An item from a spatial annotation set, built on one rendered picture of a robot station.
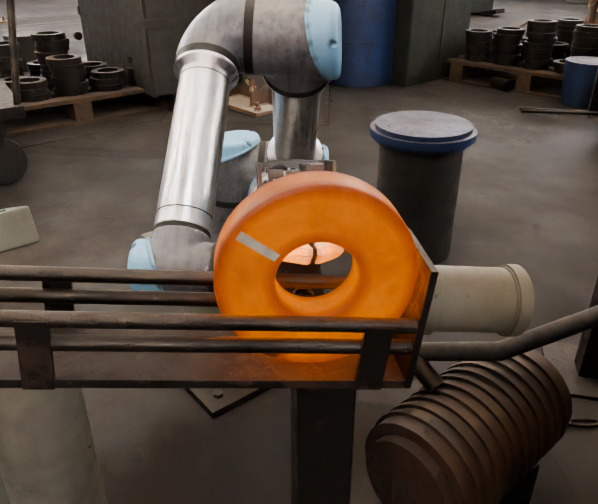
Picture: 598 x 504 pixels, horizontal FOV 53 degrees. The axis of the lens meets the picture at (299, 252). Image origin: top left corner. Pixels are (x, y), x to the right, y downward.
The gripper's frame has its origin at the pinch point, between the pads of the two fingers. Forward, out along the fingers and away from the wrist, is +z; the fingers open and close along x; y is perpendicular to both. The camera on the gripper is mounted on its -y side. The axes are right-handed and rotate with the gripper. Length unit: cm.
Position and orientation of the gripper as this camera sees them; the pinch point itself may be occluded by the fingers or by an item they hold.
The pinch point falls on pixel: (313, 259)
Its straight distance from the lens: 45.6
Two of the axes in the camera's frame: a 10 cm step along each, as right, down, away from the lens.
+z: 1.1, 1.7, -9.8
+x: 9.9, -0.6, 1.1
